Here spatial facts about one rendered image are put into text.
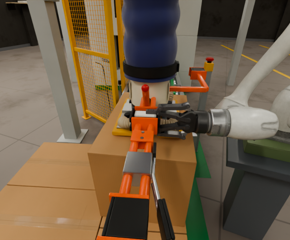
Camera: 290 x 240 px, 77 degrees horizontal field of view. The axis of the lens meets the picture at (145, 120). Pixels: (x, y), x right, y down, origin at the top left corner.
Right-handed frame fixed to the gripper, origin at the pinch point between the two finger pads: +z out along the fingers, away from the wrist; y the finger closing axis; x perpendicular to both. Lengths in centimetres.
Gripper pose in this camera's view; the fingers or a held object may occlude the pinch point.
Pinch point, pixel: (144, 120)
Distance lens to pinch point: 61.2
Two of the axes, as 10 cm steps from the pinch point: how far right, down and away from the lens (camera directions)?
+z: -10.0, -0.4, 0.6
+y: 0.0, 8.6, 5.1
